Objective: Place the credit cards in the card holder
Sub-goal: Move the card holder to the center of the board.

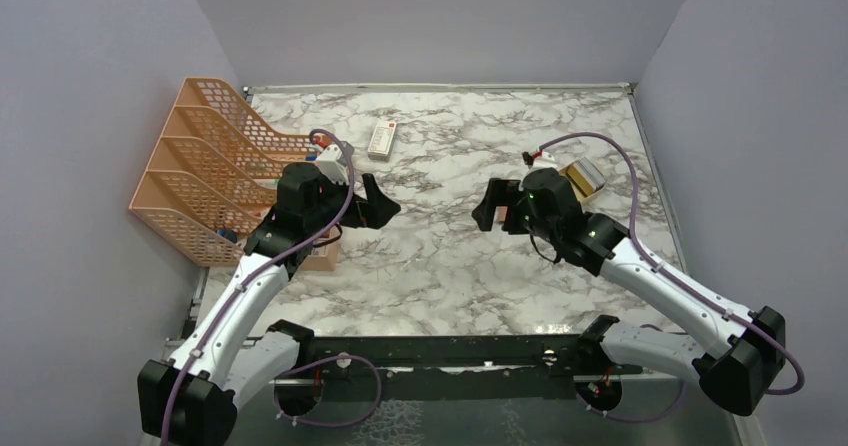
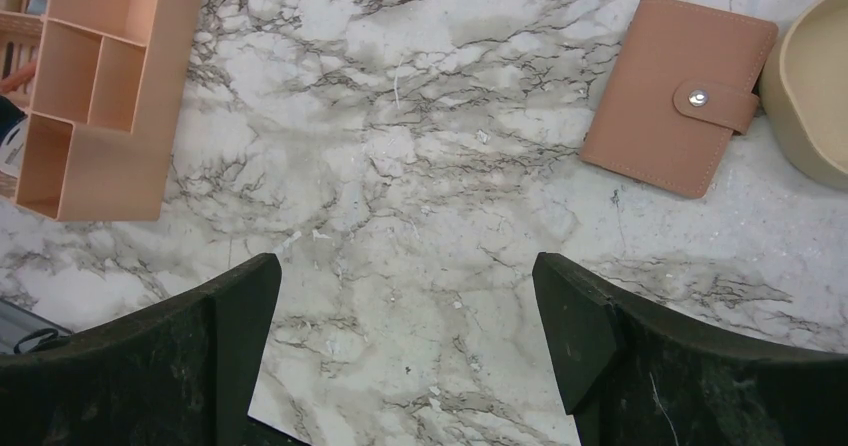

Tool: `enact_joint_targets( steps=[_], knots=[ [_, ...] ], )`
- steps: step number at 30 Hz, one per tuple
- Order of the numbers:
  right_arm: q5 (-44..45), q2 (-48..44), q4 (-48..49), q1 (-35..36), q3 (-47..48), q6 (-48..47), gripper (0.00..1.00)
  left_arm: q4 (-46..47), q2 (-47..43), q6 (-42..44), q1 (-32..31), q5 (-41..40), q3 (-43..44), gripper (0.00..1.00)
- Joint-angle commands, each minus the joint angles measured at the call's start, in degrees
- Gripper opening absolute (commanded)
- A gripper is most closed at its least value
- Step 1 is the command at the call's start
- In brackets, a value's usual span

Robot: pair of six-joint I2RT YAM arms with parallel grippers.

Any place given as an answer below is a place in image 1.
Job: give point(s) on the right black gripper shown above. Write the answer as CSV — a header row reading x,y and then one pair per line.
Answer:
x,y
502,191

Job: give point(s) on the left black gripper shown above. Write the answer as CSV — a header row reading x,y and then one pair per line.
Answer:
x,y
377,207

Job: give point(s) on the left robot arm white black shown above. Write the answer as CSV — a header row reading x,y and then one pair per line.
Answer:
x,y
194,396

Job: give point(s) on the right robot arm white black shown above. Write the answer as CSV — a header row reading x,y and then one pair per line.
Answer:
x,y
730,351

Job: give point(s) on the white red small box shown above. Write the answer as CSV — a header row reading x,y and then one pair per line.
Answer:
x,y
381,142

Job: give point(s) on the orange plastic file rack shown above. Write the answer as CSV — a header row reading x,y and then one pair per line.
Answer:
x,y
212,174

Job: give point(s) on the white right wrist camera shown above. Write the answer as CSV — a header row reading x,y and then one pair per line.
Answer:
x,y
539,160

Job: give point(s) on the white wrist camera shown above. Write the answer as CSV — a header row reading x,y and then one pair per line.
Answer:
x,y
539,160
333,164

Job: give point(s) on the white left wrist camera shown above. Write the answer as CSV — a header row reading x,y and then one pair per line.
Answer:
x,y
333,164

